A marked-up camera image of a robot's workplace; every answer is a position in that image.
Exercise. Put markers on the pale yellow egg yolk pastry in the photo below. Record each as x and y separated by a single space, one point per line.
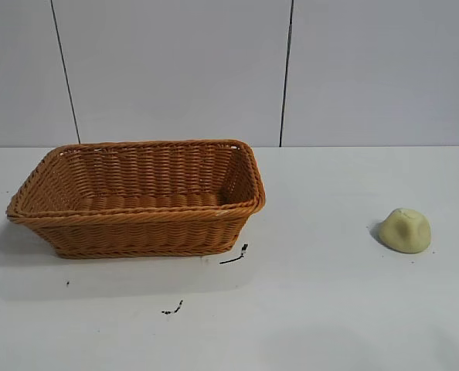
405 232

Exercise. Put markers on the brown woven wicker basket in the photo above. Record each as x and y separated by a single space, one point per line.
137 232

